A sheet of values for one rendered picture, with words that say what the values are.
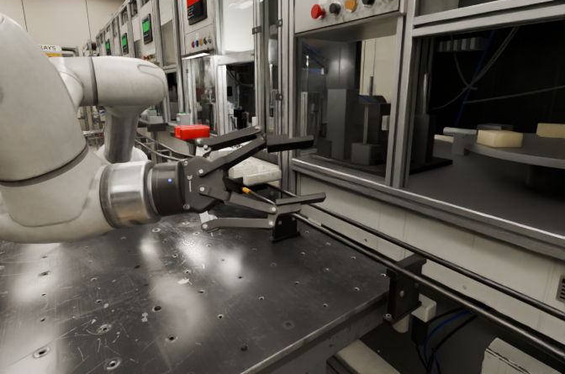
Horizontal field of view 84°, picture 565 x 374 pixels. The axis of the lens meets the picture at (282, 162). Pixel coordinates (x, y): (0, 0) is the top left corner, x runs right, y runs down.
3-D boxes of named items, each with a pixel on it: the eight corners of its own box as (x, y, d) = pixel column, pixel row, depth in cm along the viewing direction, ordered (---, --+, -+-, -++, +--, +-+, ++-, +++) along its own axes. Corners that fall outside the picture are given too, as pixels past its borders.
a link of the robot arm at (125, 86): (90, 160, 144) (141, 155, 156) (95, 193, 140) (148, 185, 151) (82, 39, 83) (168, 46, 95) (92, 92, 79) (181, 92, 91)
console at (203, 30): (182, 55, 194) (176, -28, 184) (224, 58, 210) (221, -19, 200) (208, 48, 161) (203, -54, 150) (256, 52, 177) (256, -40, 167)
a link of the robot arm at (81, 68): (24, 63, 71) (94, 65, 78) (27, 45, 84) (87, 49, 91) (35, 118, 77) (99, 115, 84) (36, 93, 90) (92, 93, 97)
